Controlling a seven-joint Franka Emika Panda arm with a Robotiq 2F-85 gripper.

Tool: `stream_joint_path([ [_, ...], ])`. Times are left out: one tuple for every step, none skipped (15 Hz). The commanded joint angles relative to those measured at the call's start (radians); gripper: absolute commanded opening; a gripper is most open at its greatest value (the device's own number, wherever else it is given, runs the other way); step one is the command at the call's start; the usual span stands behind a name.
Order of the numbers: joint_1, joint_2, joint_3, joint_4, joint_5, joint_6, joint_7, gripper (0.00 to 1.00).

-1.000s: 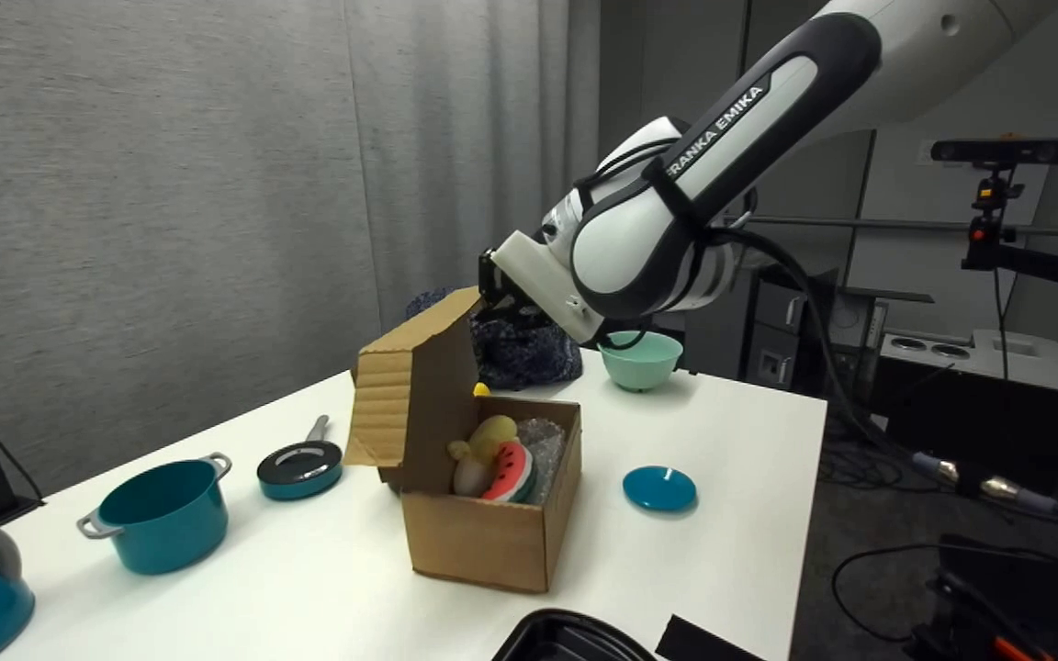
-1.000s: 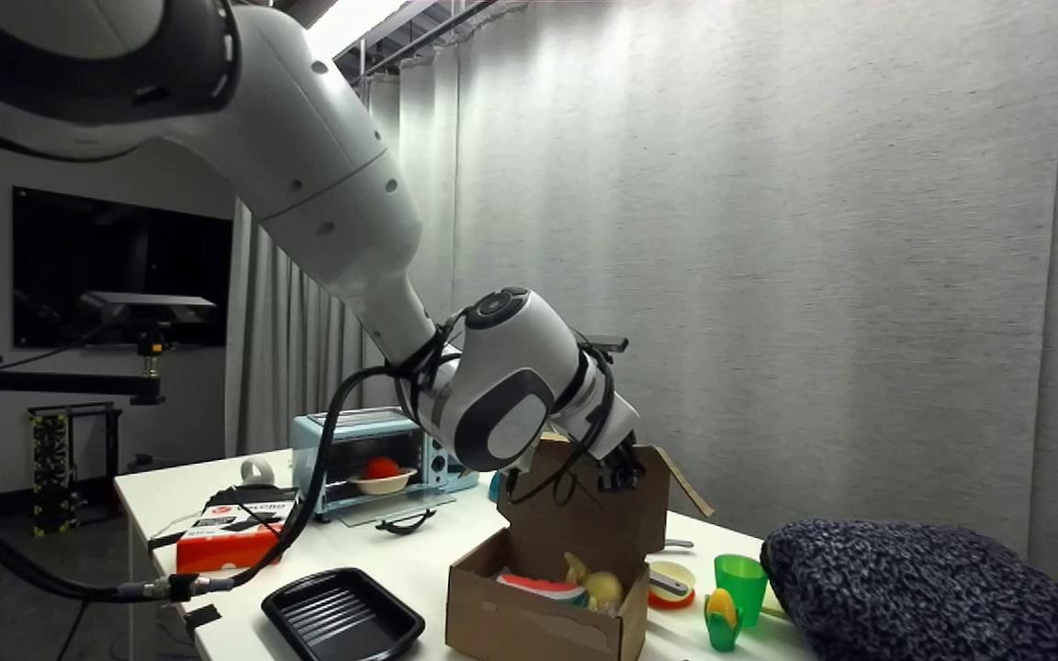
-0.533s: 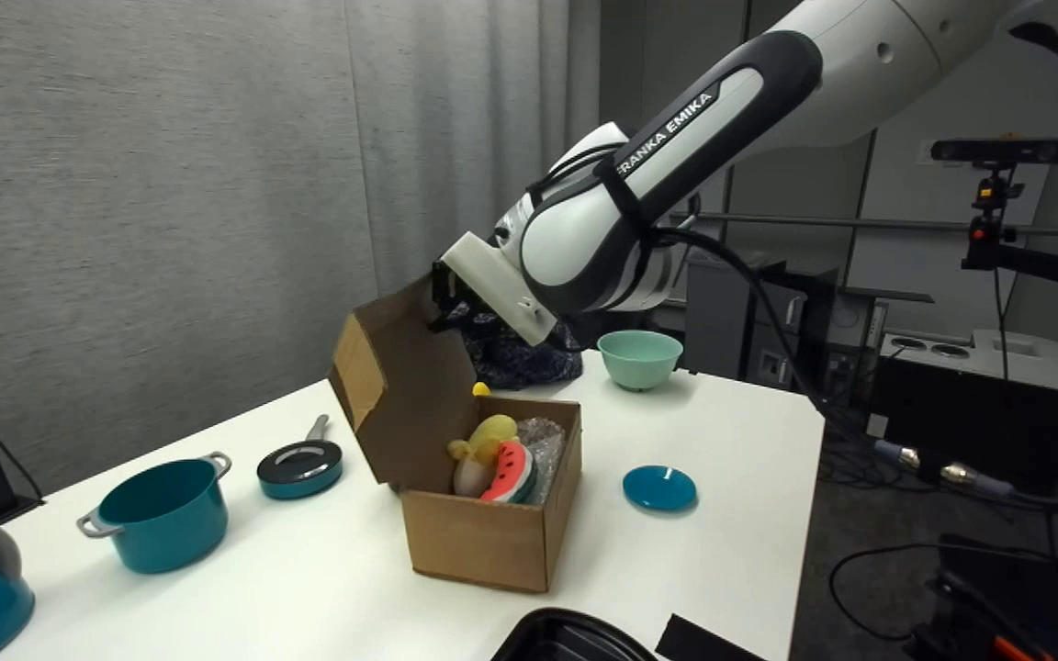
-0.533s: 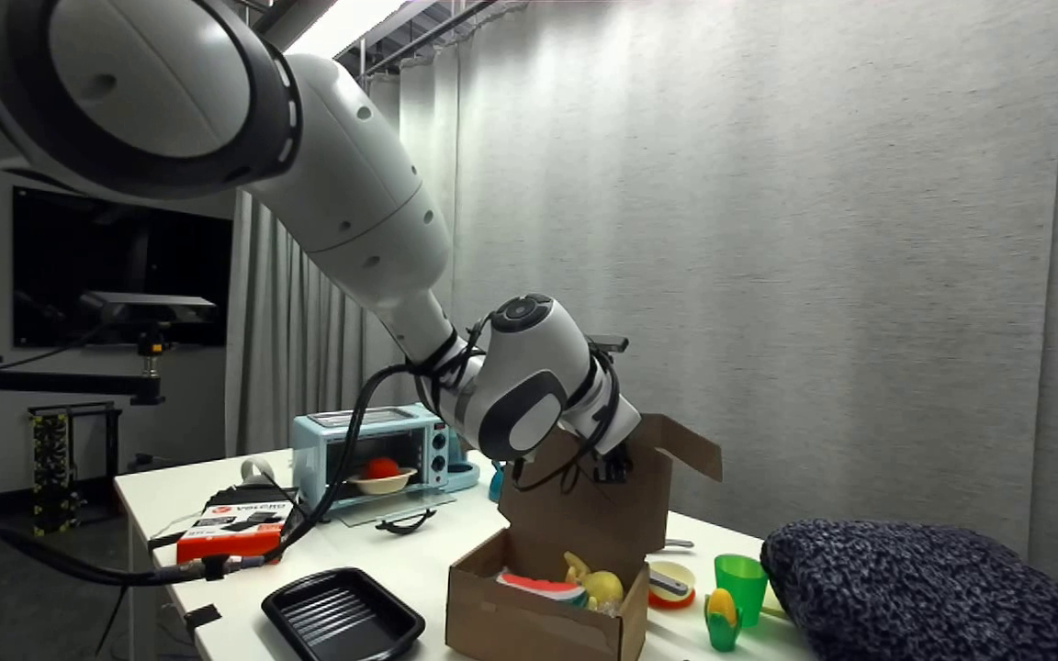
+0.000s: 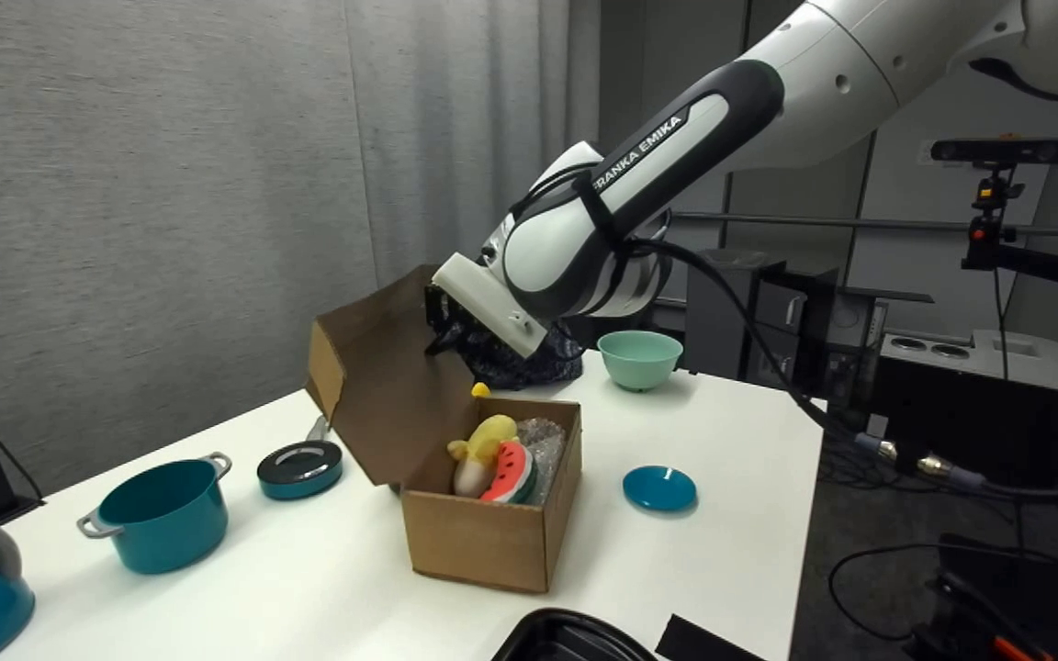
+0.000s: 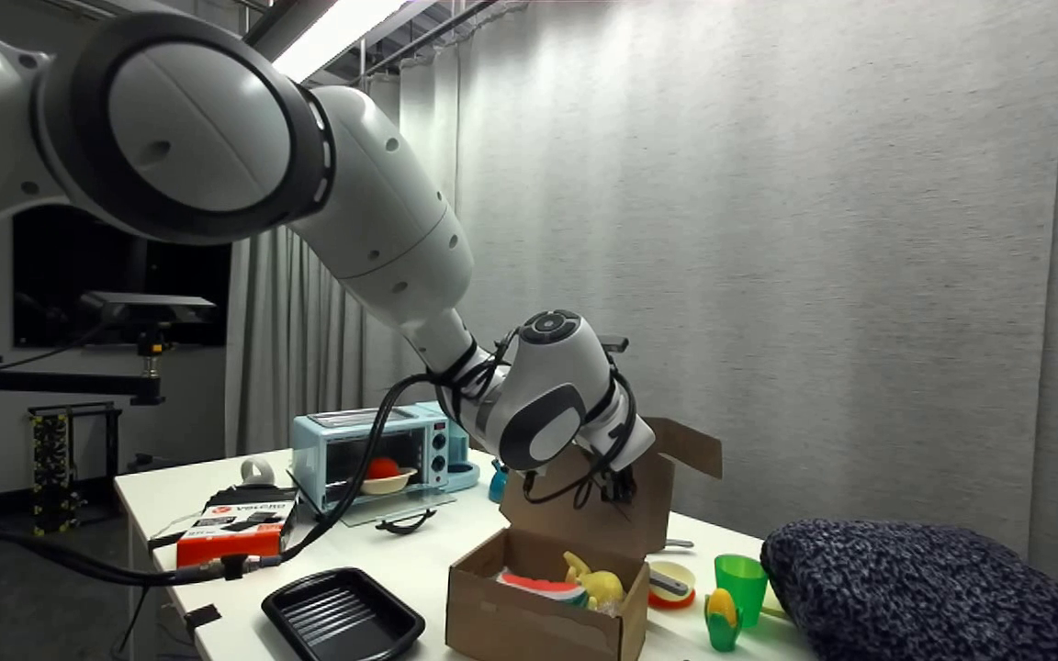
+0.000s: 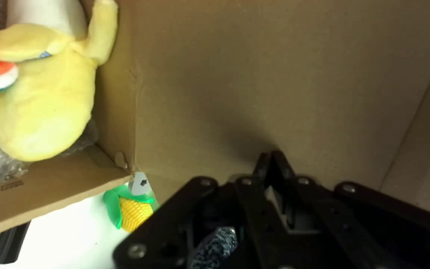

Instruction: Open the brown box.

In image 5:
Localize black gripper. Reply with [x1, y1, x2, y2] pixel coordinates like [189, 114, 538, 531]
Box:
[423, 285, 484, 362]

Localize brown cardboard box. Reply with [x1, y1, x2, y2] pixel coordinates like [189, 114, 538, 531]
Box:
[300, 265, 589, 597]

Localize grey box on desk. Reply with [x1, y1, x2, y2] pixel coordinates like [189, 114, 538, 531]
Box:
[875, 324, 1058, 413]

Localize yellow toy banana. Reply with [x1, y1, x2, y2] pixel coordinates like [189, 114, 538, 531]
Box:
[444, 412, 526, 500]

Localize clear plastic wrapper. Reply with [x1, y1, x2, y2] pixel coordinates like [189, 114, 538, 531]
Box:
[513, 412, 570, 506]

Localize toy watermelon slice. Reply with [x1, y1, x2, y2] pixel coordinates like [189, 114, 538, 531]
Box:
[472, 437, 538, 511]

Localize mint green bowl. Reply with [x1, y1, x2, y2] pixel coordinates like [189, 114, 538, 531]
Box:
[593, 328, 686, 396]

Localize small black frying pan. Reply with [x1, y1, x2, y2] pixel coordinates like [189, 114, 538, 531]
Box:
[252, 412, 349, 503]

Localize blue round plate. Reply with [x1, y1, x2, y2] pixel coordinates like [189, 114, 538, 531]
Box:
[617, 460, 701, 517]

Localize grey curtain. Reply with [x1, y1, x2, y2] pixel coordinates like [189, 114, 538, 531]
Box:
[0, 0, 603, 517]

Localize white table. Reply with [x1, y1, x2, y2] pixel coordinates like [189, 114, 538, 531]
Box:
[0, 339, 830, 661]

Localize black ridged grill tray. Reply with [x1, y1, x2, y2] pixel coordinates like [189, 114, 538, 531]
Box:
[487, 604, 662, 661]

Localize black case on floor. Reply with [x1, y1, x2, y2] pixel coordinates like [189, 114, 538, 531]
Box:
[907, 531, 1058, 661]

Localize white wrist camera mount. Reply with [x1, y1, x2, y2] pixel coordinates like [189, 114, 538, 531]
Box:
[426, 249, 549, 362]

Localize teal pot with handles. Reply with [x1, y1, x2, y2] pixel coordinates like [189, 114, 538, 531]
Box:
[72, 448, 240, 576]

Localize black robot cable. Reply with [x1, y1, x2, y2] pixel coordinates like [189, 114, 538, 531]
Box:
[644, 235, 1058, 506]

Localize black stereo camera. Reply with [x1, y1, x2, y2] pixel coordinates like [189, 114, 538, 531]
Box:
[925, 134, 1058, 174]

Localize black camera boom bar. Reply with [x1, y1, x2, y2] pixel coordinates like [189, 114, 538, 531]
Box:
[958, 165, 1058, 301]

